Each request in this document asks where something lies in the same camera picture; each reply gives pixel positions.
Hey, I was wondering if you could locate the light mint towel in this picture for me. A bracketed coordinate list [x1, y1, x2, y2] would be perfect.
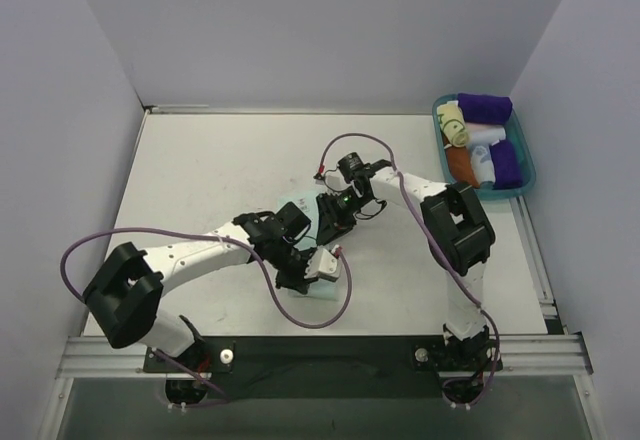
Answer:
[278, 190, 337, 301]

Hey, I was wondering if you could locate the green and yellow patterned towel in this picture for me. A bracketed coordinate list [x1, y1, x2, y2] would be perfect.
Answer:
[436, 103, 470, 148]

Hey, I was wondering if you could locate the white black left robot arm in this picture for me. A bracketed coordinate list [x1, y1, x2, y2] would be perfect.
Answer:
[83, 203, 335, 372]

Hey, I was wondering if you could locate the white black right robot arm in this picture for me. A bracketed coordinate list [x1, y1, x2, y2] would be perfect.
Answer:
[314, 152, 496, 370]

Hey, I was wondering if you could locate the orange brown rolled towel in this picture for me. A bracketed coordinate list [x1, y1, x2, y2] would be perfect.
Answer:
[444, 143, 479, 188]

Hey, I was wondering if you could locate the white blue rolled towel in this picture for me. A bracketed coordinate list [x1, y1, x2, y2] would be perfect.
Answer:
[467, 142, 496, 186]

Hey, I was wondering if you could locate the teal plastic basket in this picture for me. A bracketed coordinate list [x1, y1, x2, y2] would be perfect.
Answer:
[432, 94, 537, 201]

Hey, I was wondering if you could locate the pink rolled towel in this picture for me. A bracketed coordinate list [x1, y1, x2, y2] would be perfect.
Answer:
[465, 122, 506, 144]

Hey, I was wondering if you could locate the purple rolled towel right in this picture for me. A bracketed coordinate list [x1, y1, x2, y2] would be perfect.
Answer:
[490, 140, 523, 190]

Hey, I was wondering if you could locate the purple rolled towel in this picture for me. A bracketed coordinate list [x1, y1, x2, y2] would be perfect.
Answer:
[490, 140, 523, 190]
[457, 93, 513, 126]

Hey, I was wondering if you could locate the purple rolled towel top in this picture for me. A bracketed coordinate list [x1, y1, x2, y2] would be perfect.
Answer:
[457, 93, 513, 126]

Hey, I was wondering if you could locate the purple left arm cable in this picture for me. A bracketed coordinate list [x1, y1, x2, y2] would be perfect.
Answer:
[59, 228, 352, 406]

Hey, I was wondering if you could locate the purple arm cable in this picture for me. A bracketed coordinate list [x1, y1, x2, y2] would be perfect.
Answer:
[59, 228, 352, 406]
[313, 132, 501, 406]

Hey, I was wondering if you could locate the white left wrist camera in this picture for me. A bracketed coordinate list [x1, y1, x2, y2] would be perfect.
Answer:
[305, 248, 341, 282]

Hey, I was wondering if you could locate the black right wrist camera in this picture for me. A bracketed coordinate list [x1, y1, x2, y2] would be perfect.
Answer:
[337, 152, 370, 183]

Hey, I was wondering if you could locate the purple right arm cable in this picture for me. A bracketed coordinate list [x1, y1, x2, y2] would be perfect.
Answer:
[313, 132, 501, 406]

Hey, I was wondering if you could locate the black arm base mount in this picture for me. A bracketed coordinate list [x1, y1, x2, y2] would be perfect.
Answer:
[142, 337, 504, 401]

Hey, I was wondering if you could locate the aluminium frame rail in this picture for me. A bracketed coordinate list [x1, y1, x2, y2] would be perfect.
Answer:
[56, 335, 593, 379]

